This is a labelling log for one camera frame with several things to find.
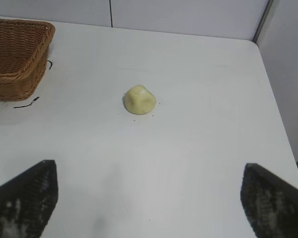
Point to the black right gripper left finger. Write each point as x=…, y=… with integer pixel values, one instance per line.
x=20, y=203

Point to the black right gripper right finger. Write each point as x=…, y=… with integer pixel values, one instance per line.
x=275, y=208

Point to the pale yellow egg yolk pastry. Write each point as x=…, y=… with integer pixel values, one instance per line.
x=139, y=100

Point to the brown woven wicker basket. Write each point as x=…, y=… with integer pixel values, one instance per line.
x=13, y=62

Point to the grey metal partition post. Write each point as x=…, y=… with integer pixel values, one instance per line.
x=262, y=19

